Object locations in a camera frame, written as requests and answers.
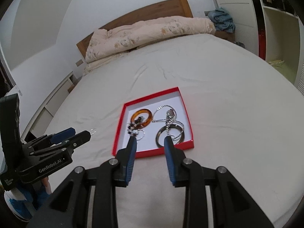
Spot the wooden headboard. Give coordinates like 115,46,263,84
76,0,194,57

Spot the red cardboard jewelry box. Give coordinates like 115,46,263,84
112,87,194,158

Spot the white wardrobe door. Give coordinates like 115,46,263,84
216,0,259,55

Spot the blue crumpled cloth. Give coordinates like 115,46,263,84
208,7,235,33

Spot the beige floral duvet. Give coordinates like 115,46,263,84
83,16,216,76

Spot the white low wall cabinet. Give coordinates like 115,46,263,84
21,72,75,141

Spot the silver wristwatch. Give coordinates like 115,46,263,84
165,109,176,136

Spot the white blue gloved hand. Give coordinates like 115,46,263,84
4,177,51,222

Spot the beige wall switch plate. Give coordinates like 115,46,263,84
75,59,83,67

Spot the wooden nightstand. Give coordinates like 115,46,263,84
215,31,235,43

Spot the amber orange bangle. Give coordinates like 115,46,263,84
130,109,153,129

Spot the black white beaded bracelet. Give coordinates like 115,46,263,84
127,115,147,136

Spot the silver chain necklace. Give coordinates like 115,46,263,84
151,104,184,141

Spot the red object beside wardrobe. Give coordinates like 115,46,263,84
258,29,266,60

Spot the dark brown bangle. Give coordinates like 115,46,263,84
155,124,185,148

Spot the white bed sheet mattress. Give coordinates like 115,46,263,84
46,35,303,227

